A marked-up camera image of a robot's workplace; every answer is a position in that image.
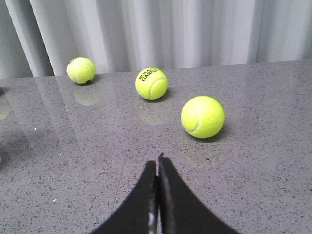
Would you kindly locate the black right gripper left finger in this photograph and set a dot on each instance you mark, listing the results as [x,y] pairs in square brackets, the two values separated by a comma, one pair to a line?
[137,214]

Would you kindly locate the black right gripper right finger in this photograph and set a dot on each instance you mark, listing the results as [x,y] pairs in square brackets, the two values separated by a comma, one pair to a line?
[180,210]

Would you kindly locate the yellow tennis ball far right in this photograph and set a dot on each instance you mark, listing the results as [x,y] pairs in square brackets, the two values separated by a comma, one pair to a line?
[202,117]

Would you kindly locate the yellow tennis ball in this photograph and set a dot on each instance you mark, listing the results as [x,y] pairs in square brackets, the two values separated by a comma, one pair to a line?
[81,70]
[202,117]

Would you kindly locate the yellow tennis ball Roland Garros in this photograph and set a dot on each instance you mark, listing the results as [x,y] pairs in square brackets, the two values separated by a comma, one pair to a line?
[151,83]

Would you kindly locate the yellow tennis ball centre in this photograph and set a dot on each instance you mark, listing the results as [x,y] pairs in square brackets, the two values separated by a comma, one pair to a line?
[81,70]

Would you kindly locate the grey pleated curtain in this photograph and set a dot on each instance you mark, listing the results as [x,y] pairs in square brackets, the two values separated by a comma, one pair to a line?
[39,37]

